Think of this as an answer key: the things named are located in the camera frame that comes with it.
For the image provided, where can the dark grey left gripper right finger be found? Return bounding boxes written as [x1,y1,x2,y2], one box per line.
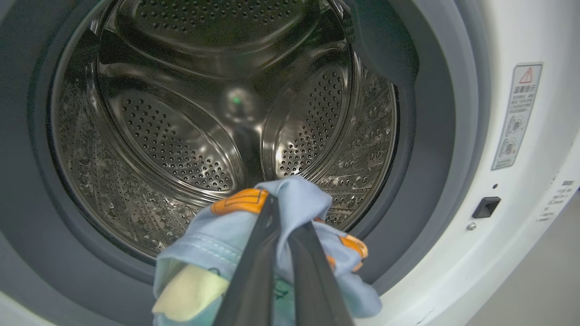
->
[288,222,356,326]

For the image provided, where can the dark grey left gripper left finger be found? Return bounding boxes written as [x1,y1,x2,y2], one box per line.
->
[213,195,281,326]

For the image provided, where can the blue bear-print pyjama clothes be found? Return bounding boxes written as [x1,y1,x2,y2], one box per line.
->
[152,176,382,326]

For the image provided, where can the grey rubber door gasket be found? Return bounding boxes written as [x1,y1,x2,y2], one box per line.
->
[0,0,481,326]

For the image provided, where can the black door lock socket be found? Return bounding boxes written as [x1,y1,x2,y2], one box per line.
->
[472,197,502,219]

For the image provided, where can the white front-load washing machine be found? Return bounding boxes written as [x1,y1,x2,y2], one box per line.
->
[0,0,580,326]

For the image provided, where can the perforated steel washer drum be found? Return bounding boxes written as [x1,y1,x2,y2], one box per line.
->
[48,0,399,259]

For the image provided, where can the small printed text label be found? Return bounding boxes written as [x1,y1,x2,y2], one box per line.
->
[537,180,576,222]

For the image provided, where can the grey warning sticker red triangle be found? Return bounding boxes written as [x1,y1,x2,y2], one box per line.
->
[491,62,543,171]

